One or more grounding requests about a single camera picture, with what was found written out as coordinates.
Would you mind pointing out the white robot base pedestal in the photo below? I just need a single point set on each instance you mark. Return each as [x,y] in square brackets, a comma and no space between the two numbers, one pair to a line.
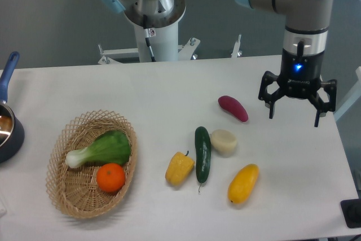
[155,25]

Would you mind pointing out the white metal frame right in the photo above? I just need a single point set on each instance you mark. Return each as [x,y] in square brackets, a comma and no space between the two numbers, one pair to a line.
[349,99]

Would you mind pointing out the purple sweet potato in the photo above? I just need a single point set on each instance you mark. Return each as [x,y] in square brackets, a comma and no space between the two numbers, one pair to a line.
[233,107]

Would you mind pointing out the woven wicker basket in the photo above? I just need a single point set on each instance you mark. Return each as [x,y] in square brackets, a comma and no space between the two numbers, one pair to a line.
[75,192]

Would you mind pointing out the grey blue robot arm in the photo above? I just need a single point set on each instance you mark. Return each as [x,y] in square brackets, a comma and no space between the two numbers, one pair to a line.
[306,28]

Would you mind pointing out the yellow mango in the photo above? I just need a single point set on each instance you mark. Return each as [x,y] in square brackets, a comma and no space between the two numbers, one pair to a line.
[243,184]

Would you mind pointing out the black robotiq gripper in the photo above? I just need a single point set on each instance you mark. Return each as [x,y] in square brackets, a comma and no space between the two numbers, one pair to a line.
[301,80]

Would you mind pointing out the beige round potato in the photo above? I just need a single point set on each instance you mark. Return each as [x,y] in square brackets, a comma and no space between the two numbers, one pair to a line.
[223,141]

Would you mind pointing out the green cucumber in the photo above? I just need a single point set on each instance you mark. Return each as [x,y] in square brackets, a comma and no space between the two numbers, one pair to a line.
[203,154]

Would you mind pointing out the yellow bell pepper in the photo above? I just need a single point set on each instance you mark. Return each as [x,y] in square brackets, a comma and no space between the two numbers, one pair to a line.
[179,168]

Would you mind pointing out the black device at edge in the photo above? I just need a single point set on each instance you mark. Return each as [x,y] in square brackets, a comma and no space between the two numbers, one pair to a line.
[351,212]

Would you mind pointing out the blue handled saucepan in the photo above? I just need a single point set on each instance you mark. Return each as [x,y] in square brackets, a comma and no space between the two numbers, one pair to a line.
[12,131]

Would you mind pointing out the orange fruit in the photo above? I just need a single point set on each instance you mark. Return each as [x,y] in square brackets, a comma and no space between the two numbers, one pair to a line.
[110,177]

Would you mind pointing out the green bok choy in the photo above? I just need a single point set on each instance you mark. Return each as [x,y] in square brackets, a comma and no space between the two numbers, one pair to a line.
[111,147]

